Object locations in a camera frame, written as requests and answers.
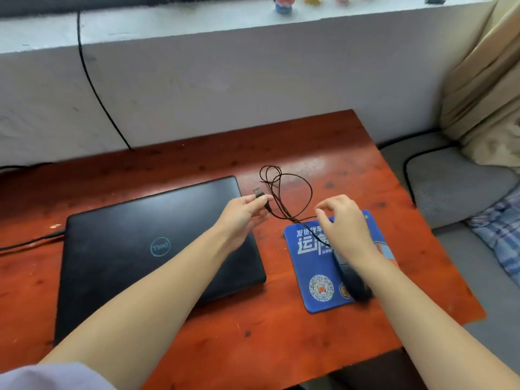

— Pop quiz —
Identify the person's right hand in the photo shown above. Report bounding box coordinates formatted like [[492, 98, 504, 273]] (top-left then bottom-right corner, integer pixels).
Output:
[[315, 194, 381, 267]]

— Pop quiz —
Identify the person's left hand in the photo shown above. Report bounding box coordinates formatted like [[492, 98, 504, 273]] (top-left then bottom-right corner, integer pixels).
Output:
[[213, 194, 274, 253]]

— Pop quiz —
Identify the black mouse cable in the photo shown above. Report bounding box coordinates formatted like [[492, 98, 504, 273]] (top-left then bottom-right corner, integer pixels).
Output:
[[253, 165, 326, 230]]

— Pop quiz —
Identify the person's left forearm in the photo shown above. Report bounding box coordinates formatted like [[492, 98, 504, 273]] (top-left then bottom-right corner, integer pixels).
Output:
[[38, 225, 240, 390]]

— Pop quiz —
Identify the person's right forearm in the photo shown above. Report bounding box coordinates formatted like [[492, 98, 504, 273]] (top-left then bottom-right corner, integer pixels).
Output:
[[349, 249, 520, 390]]

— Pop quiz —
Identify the blue printed mouse pad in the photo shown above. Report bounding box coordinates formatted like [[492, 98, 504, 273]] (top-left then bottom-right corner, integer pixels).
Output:
[[283, 210, 401, 314]]

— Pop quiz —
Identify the black computer mouse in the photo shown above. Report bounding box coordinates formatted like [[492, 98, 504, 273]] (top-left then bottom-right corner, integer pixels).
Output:
[[333, 249, 375, 302]]

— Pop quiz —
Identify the black laptop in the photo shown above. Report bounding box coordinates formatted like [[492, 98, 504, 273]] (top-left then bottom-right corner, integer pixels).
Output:
[[54, 175, 268, 346]]

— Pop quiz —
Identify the blue plaid cloth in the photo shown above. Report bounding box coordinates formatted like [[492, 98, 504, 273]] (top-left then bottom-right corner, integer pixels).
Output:
[[466, 186, 520, 287]]

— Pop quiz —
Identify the beige curtain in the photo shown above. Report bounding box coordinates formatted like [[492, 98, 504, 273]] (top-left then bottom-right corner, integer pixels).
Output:
[[440, 0, 520, 174]]

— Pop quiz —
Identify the lilac sleeve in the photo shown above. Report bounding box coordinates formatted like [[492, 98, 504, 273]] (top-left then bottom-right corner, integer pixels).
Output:
[[0, 362, 119, 390]]

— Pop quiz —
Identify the black laptop power cable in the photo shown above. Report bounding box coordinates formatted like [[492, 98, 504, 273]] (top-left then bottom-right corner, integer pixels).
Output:
[[0, 229, 67, 252]]

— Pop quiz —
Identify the thin black cable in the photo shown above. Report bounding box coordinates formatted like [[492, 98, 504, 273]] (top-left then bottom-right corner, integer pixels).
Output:
[[0, 162, 54, 172]]

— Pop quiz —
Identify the long black wall cable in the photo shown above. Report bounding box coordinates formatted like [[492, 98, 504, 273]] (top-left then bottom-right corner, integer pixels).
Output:
[[76, 11, 134, 151]]

